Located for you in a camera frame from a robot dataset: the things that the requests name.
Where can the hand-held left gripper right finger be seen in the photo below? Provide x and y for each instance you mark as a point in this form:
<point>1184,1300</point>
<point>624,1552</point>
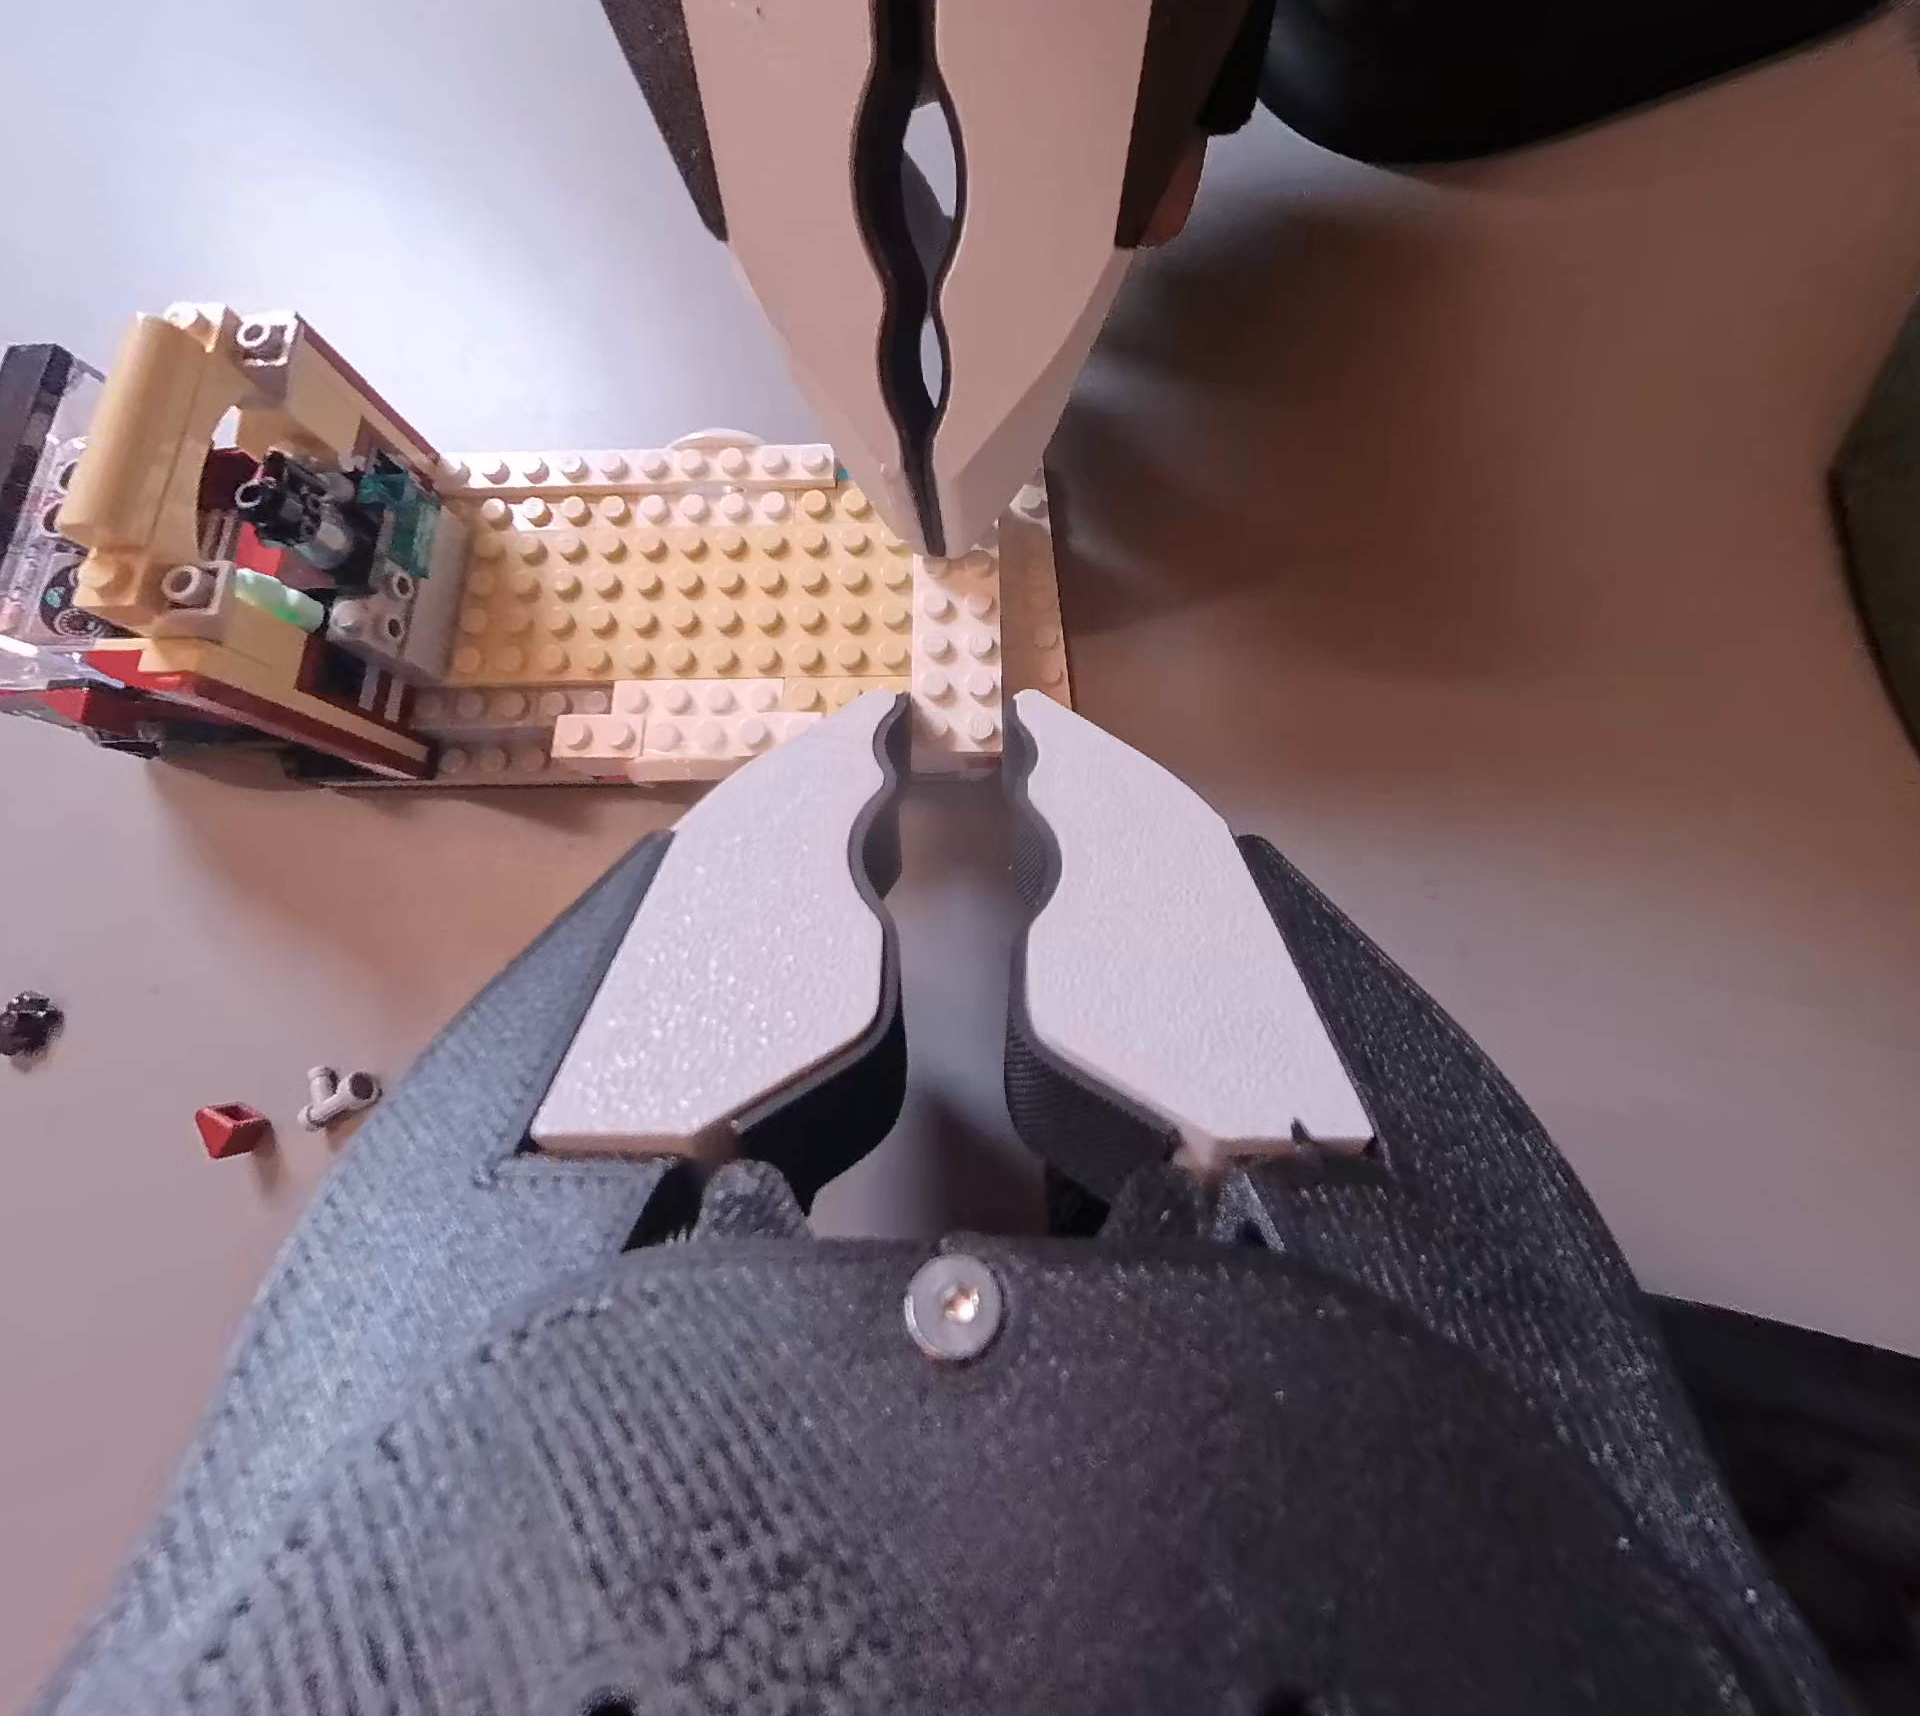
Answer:
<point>1184,997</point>

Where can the white long brick plate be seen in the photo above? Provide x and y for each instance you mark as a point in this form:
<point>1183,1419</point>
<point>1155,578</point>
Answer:
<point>961,650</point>

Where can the toy brick truck model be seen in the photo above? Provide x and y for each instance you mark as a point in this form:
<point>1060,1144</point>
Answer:
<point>675,590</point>

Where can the small grey brick piece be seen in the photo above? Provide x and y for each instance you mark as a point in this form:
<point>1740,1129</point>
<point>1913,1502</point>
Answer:
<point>338,1094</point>

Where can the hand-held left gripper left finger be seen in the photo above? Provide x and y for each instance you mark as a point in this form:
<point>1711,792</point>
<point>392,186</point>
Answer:
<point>720,997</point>

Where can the dark red slope piece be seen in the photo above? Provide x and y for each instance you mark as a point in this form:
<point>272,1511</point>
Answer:
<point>232,1129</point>

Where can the small black brick piece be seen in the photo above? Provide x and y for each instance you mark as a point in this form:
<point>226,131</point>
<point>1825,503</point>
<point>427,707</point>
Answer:
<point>27,1023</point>

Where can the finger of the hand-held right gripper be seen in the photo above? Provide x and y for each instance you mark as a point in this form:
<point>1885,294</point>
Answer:
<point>780,96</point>
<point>1051,96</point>

